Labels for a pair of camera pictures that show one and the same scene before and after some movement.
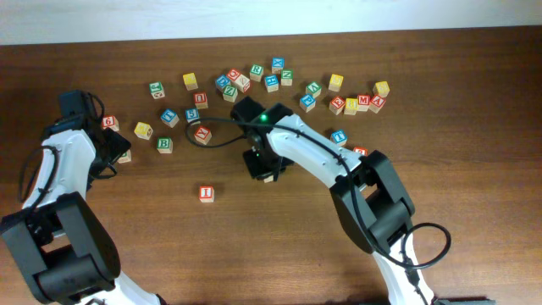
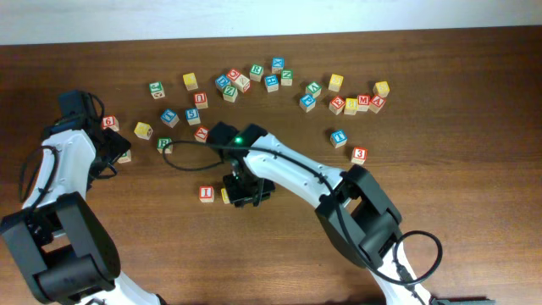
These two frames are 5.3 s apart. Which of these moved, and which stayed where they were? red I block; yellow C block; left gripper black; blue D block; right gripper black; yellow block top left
Moved: right gripper black; yellow C block
Stayed: yellow block top left; blue D block; left gripper black; red I block
